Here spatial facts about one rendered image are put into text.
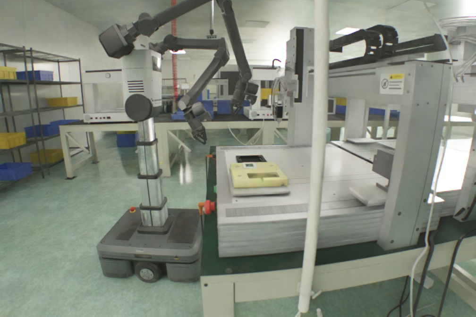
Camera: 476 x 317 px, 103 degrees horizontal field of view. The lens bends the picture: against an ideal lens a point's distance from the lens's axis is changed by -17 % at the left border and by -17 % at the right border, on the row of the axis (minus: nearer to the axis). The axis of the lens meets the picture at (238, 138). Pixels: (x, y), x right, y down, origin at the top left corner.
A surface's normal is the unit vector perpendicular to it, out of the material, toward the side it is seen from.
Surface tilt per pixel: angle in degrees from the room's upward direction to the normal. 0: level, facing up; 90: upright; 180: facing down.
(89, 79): 90
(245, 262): 0
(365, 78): 90
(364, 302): 0
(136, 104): 90
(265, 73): 90
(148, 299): 0
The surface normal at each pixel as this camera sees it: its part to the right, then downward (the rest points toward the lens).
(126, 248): 0.00, -0.54
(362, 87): -0.99, 0.02
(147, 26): 0.22, 0.55
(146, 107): 0.00, 0.21
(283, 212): 0.00, -0.98
